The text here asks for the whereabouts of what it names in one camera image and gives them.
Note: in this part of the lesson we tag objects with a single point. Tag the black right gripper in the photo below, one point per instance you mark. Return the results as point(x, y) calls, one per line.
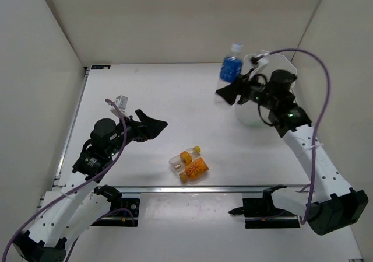
point(229, 93)

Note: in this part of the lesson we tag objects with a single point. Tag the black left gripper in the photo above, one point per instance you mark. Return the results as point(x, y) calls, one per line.
point(152, 127)

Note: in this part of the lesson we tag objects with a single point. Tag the blue label water bottle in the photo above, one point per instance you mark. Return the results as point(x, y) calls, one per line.
point(231, 66)

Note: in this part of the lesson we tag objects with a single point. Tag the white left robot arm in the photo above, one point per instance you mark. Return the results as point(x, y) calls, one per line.
point(83, 200)

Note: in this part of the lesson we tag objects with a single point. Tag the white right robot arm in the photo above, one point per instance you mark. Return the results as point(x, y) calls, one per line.
point(330, 202)

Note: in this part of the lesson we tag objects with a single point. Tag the clear bottle yellow cap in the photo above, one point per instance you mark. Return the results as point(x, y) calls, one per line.
point(179, 162)

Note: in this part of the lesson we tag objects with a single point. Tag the orange label juice bottle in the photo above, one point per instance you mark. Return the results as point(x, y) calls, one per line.
point(194, 170)

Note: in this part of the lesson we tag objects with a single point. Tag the small dark table sticker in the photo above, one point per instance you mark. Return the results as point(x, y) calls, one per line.
point(100, 67)

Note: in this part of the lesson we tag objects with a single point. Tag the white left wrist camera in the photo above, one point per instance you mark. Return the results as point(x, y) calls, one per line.
point(120, 102)

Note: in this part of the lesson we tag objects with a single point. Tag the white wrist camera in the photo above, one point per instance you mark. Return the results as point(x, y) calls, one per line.
point(260, 60)
point(120, 102)

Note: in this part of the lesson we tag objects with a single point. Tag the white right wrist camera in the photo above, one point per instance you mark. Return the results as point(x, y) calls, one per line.
point(260, 60)

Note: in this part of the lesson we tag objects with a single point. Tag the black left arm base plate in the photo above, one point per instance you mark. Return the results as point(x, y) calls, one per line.
point(124, 208)

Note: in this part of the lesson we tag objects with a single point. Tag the aluminium table edge rail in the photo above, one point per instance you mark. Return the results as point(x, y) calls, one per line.
point(191, 189)

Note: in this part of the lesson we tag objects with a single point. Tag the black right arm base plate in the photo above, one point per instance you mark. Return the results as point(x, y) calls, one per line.
point(258, 215)

